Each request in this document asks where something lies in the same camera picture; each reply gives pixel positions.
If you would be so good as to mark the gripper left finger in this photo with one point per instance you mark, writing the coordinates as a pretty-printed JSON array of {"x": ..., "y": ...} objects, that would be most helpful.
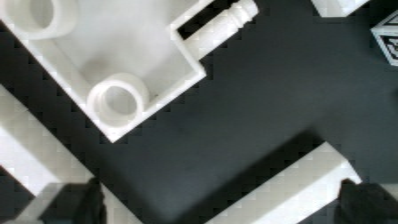
[{"x": 77, "y": 207}]

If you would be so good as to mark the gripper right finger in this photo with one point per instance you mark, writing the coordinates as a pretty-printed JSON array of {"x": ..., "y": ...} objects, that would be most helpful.
[{"x": 367, "y": 203}]

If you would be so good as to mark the white chair seat part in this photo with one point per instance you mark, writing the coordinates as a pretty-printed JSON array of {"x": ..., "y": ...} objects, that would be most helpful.
[{"x": 114, "y": 53}]

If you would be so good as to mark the white chair leg with tag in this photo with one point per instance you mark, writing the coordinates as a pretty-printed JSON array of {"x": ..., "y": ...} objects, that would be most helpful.
[{"x": 386, "y": 36}]

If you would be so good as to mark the white U-shaped frame obstacle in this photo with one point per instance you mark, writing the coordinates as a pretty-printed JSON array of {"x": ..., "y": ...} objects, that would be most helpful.
[{"x": 281, "y": 202}]

